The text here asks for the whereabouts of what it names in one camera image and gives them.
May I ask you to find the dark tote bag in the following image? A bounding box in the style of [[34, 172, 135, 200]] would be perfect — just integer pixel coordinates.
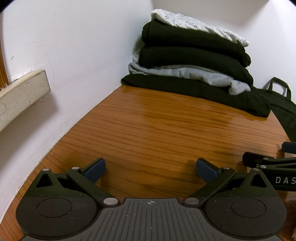
[[252, 77, 296, 144]]

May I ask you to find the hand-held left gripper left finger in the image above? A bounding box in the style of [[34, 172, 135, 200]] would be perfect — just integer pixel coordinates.
[[35, 158, 121, 207]]

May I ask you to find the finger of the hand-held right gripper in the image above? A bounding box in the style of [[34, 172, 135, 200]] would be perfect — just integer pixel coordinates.
[[242, 151, 296, 171], [282, 142, 296, 155]]

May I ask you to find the wooden window frame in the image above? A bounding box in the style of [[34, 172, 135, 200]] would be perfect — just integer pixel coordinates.
[[0, 44, 10, 92]]

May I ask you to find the folded grey garment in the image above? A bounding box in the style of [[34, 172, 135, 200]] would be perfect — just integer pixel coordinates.
[[128, 50, 251, 96]]

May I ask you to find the small folded black garment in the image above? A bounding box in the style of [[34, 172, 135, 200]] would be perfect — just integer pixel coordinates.
[[141, 20, 251, 68]]

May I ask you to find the large folded black garment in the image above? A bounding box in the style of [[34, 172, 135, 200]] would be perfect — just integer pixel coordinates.
[[121, 74, 271, 117]]

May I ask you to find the beige window sill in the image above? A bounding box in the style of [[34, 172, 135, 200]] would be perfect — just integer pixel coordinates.
[[0, 70, 51, 133]]

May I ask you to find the medium folded black garment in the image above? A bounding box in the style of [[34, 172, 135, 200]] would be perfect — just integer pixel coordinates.
[[138, 46, 254, 87]]

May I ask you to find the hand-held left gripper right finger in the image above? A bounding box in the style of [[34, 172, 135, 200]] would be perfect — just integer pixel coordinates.
[[181, 158, 275, 207]]

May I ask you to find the white patterned garment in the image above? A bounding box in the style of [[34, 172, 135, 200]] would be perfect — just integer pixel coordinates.
[[151, 9, 250, 47]]

